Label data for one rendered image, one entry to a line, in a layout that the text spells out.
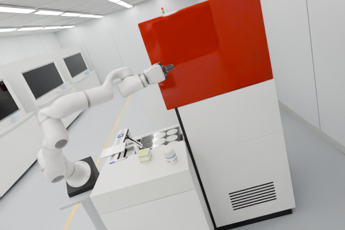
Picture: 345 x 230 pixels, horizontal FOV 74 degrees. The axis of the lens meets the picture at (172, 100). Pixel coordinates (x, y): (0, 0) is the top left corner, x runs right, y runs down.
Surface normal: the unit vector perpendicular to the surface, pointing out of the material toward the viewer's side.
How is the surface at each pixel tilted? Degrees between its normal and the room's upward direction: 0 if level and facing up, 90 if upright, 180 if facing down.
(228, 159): 90
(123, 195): 90
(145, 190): 90
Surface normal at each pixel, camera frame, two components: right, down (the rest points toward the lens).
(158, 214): 0.03, 0.33
